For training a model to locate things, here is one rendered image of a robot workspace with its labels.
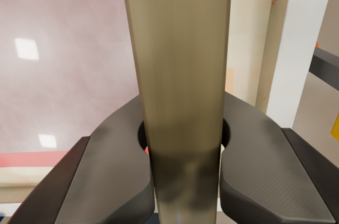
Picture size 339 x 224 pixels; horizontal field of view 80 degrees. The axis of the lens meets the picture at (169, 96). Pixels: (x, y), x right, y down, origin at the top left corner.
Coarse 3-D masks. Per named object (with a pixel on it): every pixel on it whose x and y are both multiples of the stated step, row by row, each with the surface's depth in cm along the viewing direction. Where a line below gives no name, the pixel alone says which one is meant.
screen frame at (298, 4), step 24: (288, 0) 19; (312, 0) 19; (288, 24) 20; (312, 24) 20; (264, 48) 25; (288, 48) 21; (312, 48) 21; (264, 72) 25; (288, 72) 22; (264, 96) 25; (288, 96) 24; (288, 120) 26; (0, 192) 37; (24, 192) 37
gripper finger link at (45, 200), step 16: (80, 144) 8; (64, 160) 8; (80, 160) 8; (48, 176) 7; (64, 176) 7; (32, 192) 6; (48, 192) 6; (64, 192) 6; (32, 208) 6; (48, 208) 6
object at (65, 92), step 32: (0, 64) 26; (32, 64) 26; (64, 64) 26; (96, 64) 26; (128, 64) 26; (0, 96) 29; (32, 96) 29; (64, 96) 29; (96, 96) 28; (128, 96) 28; (0, 128) 32; (32, 128) 31; (64, 128) 31; (0, 160) 35; (32, 160) 35
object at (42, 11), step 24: (0, 0) 23; (24, 0) 23; (48, 0) 22; (72, 0) 22; (96, 0) 22; (120, 0) 22; (0, 24) 24; (24, 24) 24; (48, 24) 24; (72, 24) 24; (96, 24) 24; (120, 24) 24; (0, 48) 25; (24, 48) 25
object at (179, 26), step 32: (128, 0) 5; (160, 0) 5; (192, 0) 5; (224, 0) 5; (160, 32) 6; (192, 32) 6; (224, 32) 6; (160, 64) 6; (192, 64) 6; (224, 64) 6; (160, 96) 7; (192, 96) 7; (160, 128) 7; (192, 128) 7; (160, 160) 8; (192, 160) 8; (160, 192) 9; (192, 192) 9
